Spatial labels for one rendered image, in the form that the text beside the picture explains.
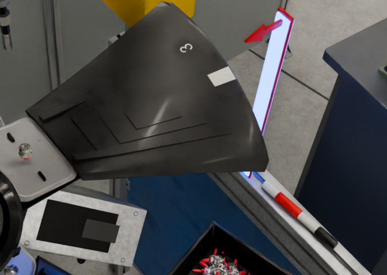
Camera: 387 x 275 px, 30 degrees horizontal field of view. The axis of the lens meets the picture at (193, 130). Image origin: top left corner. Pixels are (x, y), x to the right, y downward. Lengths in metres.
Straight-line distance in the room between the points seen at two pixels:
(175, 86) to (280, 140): 1.49
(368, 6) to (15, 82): 1.46
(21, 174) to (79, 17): 1.10
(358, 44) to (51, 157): 0.67
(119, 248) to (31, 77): 0.99
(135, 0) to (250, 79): 1.38
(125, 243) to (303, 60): 1.70
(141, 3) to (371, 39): 0.41
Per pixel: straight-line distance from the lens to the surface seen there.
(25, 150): 0.70
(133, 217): 0.88
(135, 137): 0.73
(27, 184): 0.69
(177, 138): 0.75
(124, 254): 0.88
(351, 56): 1.21
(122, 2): 1.10
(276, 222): 1.10
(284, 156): 2.23
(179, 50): 0.81
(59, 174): 0.70
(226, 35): 2.26
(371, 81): 1.19
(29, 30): 1.70
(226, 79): 0.82
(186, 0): 1.10
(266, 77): 0.94
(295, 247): 1.10
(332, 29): 2.64
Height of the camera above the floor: 1.76
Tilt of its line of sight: 52 degrees down
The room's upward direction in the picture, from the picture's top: 8 degrees clockwise
